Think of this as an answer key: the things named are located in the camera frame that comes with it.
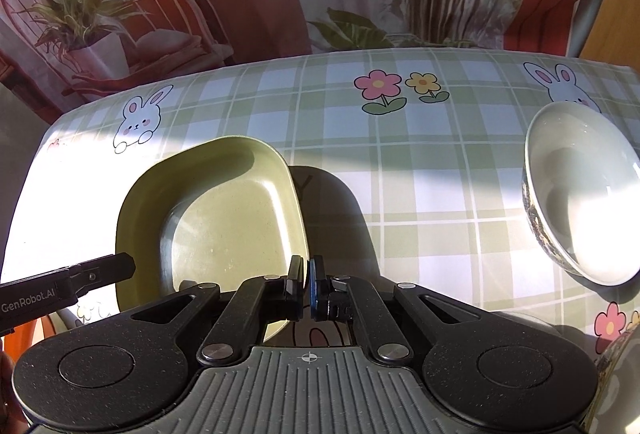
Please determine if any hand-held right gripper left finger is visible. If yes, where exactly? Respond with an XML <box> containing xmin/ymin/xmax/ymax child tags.
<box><xmin>131</xmin><ymin>255</ymin><xmax>307</xmax><ymax>367</ymax></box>

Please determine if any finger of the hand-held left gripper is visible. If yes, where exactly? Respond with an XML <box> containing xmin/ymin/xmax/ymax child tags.
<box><xmin>69</xmin><ymin>252</ymin><xmax>136</xmax><ymax>299</ymax></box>

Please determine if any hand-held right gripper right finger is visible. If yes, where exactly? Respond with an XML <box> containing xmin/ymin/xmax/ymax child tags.
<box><xmin>309</xmin><ymin>255</ymin><xmax>501</xmax><ymax>367</ymax></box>

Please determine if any green square plate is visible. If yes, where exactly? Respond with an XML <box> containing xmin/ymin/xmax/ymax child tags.
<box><xmin>115</xmin><ymin>136</ymin><xmax>307</xmax><ymax>342</ymax></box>

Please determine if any white patterned bowl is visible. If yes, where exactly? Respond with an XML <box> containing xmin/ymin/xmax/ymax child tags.
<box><xmin>522</xmin><ymin>101</ymin><xmax>640</xmax><ymax>286</ymax></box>
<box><xmin>584</xmin><ymin>321</ymin><xmax>640</xmax><ymax>434</ymax></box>

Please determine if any checked bunny tablecloth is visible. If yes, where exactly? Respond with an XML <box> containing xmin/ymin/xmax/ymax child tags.
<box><xmin>0</xmin><ymin>46</ymin><xmax>640</xmax><ymax>367</ymax></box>

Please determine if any wooden board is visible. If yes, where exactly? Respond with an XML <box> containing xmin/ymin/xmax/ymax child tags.
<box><xmin>580</xmin><ymin>0</ymin><xmax>640</xmax><ymax>71</ymax></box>

